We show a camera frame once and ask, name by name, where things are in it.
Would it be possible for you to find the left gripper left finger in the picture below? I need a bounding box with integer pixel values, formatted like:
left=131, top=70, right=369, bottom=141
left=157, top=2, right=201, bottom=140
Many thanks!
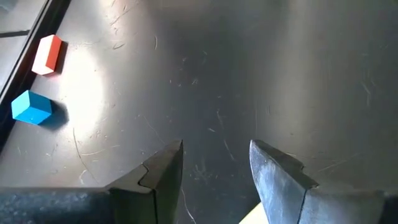
left=0, top=139, right=184, bottom=224

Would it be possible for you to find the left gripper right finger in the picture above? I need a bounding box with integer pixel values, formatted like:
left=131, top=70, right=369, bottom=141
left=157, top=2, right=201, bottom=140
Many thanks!
left=249, top=139, right=398, bottom=224

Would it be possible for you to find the red rectangular block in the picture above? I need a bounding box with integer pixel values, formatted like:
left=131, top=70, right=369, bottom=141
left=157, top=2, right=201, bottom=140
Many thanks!
left=31, top=34, right=63, bottom=77

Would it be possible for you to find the yellow plastic bin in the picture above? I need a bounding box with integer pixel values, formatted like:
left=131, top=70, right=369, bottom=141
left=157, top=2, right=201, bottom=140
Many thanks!
left=238, top=202, right=265, bottom=224

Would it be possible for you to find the black table mat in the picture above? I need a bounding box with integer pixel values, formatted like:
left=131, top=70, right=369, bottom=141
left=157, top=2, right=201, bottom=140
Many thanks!
left=0, top=0, right=398, bottom=224

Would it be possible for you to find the blue cube block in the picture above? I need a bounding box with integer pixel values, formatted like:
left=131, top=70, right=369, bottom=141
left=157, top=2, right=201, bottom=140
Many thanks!
left=11, top=90, right=53, bottom=126

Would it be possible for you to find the black aluminium table frame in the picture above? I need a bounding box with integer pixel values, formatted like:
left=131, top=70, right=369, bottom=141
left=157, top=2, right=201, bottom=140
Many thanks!
left=0, top=0, right=72, bottom=147

